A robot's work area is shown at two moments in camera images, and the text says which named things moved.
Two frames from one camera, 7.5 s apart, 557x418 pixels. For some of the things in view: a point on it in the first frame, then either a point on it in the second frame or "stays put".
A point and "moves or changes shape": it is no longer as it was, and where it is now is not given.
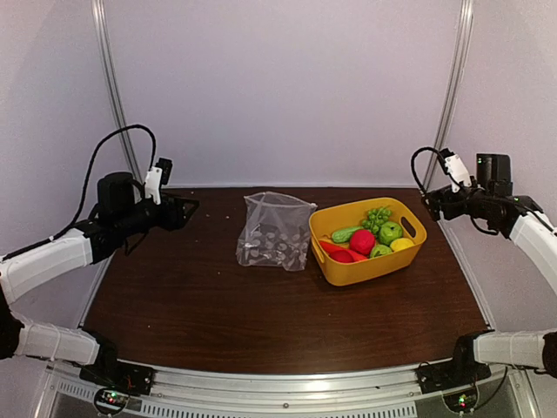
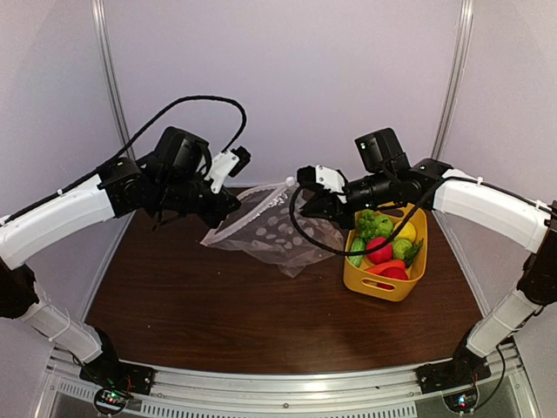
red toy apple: x=363 y=241 -> x=382 y=254
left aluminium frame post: x=101 y=12 stays put
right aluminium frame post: x=455 y=88 stays put
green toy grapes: x=376 y=217 -> x=365 y=224
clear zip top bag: x=275 y=231 moves or changes shape
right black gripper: x=435 y=207 -> x=336 y=212
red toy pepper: x=343 y=256 -> x=393 y=273
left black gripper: x=177 y=220 -> x=226 y=203
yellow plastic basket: x=326 y=221 -> x=360 y=279
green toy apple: x=390 y=231 stays put
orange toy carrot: x=332 y=247 -> x=379 y=267
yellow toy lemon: x=400 y=243 -> x=408 y=232
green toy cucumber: x=344 y=236 -> x=359 y=245
